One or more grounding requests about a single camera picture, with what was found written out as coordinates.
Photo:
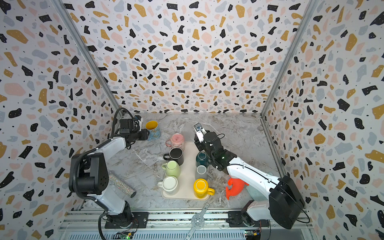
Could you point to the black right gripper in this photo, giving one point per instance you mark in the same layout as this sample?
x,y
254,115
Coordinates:
x,y
206,143

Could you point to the white mug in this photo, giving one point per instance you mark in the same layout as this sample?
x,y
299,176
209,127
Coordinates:
x,y
169,185

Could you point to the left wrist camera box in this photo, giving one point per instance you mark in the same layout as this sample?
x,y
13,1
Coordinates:
x,y
137,120

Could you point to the metal perforated bracket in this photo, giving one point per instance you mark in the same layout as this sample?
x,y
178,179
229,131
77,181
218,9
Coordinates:
x,y
197,221

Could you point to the aluminium corner post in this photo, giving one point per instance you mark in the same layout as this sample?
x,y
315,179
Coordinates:
x,y
69,23
290,54

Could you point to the light green mug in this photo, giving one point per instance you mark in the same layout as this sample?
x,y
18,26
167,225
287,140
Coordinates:
x,y
172,168

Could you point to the glittery silver cylinder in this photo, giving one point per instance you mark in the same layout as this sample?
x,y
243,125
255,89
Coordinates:
x,y
121,185

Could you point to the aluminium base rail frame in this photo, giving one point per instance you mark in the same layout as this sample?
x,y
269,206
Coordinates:
x,y
174,224

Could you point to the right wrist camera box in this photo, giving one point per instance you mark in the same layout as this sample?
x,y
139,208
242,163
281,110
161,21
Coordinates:
x,y
199,131

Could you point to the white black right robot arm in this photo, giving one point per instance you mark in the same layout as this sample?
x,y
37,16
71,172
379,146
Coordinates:
x,y
284,204

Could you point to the aluminium corner post right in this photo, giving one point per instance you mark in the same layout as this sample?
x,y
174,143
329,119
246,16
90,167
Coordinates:
x,y
290,54

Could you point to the beige tray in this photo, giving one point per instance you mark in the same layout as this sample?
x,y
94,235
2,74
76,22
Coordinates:
x,y
187,176

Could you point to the blue patterned mug yellow inside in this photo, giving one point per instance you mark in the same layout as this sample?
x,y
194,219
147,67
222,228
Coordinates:
x,y
154,130

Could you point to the pink mug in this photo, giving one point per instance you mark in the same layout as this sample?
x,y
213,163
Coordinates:
x,y
176,141

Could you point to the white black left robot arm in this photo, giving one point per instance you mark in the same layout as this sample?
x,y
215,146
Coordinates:
x,y
89,175

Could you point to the dark green mug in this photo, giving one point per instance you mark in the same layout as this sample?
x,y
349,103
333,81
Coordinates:
x,y
202,159

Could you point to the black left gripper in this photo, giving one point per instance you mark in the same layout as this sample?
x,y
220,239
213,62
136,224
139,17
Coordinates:
x,y
143,135

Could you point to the teal cloth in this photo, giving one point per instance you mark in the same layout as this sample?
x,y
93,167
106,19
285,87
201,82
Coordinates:
x,y
255,194

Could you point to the aluminium corner post left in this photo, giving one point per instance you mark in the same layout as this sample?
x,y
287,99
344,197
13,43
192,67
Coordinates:
x,y
69,23

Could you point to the black mug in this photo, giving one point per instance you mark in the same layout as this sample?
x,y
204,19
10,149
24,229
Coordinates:
x,y
175,154

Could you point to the red shark plush toy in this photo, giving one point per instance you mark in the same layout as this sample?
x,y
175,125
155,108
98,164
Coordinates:
x,y
235,187

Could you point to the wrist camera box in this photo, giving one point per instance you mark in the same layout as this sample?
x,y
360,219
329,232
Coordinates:
x,y
137,120
199,131

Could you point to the grey mug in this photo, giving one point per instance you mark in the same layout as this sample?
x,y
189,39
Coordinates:
x,y
201,172

